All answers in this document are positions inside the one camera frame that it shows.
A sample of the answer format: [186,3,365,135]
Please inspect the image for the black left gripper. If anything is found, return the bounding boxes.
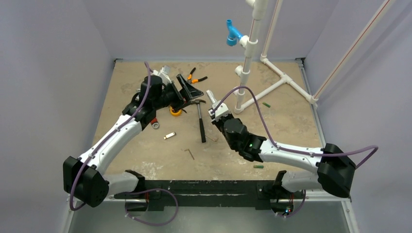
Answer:
[153,75,203,112]

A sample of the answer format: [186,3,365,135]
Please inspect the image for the white air conditioner remote control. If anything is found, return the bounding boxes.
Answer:
[206,90,220,108]

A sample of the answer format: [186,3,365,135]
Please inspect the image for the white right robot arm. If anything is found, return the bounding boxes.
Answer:
[208,110,356,198]

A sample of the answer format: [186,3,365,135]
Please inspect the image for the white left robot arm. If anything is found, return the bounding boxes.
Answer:
[63,74,204,211]

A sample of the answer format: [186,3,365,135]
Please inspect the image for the yellow tape measure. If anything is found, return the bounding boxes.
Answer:
[170,107,183,117]

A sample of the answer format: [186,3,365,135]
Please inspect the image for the orange black pliers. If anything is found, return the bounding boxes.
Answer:
[186,67,208,84]

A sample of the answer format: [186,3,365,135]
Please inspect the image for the silver white battery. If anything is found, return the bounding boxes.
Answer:
[163,132,176,140]

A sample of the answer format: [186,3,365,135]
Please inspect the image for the blue pipe fitting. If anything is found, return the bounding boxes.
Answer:
[226,19,244,46]

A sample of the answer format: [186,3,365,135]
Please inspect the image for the claw hammer black handle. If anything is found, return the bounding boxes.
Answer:
[189,99,206,143]

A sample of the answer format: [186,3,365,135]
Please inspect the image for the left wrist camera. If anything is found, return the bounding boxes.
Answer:
[152,65,172,85]

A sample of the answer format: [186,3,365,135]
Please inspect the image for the red handled tool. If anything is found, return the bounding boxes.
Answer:
[150,117,160,130]

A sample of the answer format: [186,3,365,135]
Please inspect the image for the white pvc pipe frame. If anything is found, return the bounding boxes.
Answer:
[232,0,396,115]

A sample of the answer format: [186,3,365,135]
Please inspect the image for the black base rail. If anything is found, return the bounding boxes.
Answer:
[114,171,305,214]

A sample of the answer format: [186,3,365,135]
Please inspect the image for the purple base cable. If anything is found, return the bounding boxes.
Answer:
[124,188,179,227]

